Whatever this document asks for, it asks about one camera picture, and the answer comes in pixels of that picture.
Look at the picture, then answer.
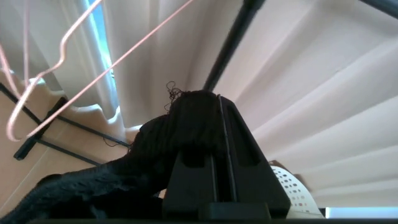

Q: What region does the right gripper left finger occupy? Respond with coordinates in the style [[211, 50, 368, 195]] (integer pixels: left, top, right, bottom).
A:
[[162, 151, 220, 220]]

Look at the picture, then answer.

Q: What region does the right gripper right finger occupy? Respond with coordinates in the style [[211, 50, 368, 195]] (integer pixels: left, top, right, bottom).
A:
[[218, 94, 292, 219]]

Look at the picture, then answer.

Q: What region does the black garment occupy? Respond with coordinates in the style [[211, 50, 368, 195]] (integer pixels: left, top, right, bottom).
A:
[[0, 81, 223, 220]]

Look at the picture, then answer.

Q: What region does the pink clothes hanger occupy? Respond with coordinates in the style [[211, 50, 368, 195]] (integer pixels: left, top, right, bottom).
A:
[[6, 0, 195, 142], [0, 0, 30, 98]]

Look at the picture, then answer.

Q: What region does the white laundry basket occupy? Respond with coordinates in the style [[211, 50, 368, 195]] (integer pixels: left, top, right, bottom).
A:
[[270, 165, 326, 219]]

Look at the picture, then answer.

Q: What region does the black clothes rack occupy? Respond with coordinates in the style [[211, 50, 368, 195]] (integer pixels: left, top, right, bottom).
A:
[[0, 0, 398, 166]]

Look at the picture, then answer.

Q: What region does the window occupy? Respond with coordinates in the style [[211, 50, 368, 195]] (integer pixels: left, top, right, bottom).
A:
[[88, 0, 118, 91]]

